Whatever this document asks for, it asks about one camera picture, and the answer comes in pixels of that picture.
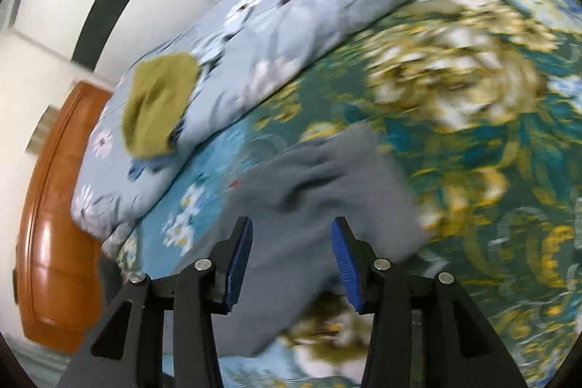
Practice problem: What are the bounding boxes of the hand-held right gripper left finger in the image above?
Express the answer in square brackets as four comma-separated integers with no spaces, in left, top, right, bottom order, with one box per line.
[66,215,254,388]

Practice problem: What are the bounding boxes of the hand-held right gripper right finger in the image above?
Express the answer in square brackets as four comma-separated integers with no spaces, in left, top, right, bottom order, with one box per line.
[330,216,517,388]

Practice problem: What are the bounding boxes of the grey garment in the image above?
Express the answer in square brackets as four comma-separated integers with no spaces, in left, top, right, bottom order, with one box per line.
[217,125,432,358]

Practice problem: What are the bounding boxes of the green floral bed sheet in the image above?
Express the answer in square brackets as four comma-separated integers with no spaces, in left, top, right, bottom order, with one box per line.
[116,0,582,388]

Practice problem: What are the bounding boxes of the olive green cloth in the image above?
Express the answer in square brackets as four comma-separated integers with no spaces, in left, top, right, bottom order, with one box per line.
[122,52,202,158]

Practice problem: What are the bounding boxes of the wooden headboard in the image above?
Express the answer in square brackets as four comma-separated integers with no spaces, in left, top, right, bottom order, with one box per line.
[13,81,114,355]

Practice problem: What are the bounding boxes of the light blue floral quilt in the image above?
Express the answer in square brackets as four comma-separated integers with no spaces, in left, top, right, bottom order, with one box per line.
[70,0,528,257]

